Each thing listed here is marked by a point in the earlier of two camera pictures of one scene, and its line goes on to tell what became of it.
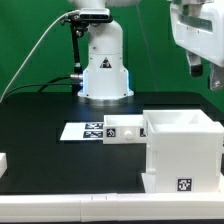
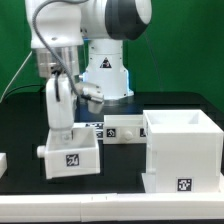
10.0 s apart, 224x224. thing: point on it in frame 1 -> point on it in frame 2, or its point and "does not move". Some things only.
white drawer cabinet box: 184,151 does not move
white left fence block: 3,163 does not move
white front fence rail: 110,207 does not move
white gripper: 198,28 -> 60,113
